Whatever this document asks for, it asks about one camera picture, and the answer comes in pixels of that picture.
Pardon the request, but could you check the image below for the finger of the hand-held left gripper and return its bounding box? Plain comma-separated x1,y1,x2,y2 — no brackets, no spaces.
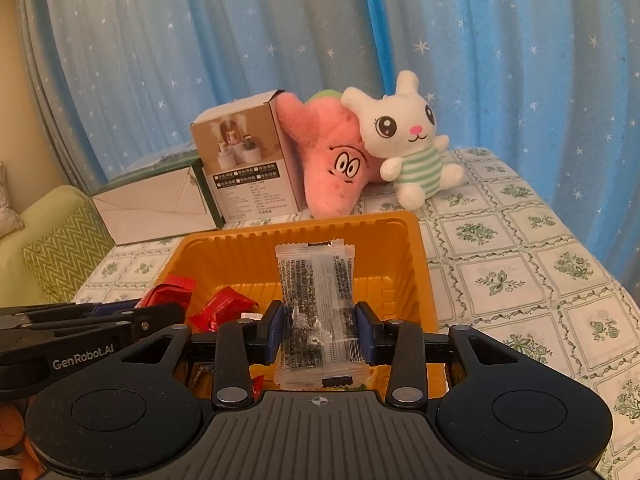
0,302,185,334
0,298,146,319

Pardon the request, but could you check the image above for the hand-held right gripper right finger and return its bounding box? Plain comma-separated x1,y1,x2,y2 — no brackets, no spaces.
354,301,521,409

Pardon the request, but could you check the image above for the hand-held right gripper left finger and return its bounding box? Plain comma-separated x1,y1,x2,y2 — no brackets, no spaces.
120,300,287,412

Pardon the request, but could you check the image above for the red snack packet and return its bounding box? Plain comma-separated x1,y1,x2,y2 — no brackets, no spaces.
187,286,261,333

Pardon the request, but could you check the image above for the clear packet with black filling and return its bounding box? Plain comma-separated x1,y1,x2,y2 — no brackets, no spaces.
274,240,366,390

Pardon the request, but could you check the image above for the orange plastic tray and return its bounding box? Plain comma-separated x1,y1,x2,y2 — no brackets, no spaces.
145,211,448,401

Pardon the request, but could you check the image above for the glossy red wrapped candy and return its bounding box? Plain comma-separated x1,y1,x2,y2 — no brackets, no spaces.
135,275,197,318

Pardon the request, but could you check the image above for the green zigzag cushion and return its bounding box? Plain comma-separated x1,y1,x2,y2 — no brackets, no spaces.
20,207,116,303

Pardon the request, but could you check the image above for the green sofa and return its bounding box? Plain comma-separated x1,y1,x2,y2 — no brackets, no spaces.
0,160,118,308

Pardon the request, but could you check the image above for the beige cushion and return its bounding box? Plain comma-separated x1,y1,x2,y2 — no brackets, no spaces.
0,162,23,233

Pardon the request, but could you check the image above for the brown printed cardboard box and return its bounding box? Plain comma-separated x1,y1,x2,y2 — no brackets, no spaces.
190,90,307,223

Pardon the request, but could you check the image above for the pink star plush toy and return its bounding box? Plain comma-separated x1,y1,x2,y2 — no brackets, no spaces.
276,89,373,218

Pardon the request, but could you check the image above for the white bunny plush toy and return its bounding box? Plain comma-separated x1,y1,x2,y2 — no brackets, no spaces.
341,70,466,209

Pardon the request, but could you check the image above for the blue star-print curtain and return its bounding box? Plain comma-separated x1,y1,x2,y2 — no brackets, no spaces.
15,0,640,311

